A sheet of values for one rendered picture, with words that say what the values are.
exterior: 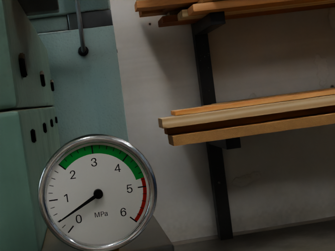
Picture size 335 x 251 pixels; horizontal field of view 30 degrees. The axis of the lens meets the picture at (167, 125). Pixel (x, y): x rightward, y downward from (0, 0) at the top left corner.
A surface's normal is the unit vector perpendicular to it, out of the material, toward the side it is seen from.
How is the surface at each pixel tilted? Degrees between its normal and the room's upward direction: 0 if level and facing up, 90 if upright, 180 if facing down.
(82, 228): 90
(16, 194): 90
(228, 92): 90
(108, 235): 90
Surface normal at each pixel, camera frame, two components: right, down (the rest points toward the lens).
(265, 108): 0.14, 0.02
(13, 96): 0.50, -0.02
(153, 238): -0.13, -0.99
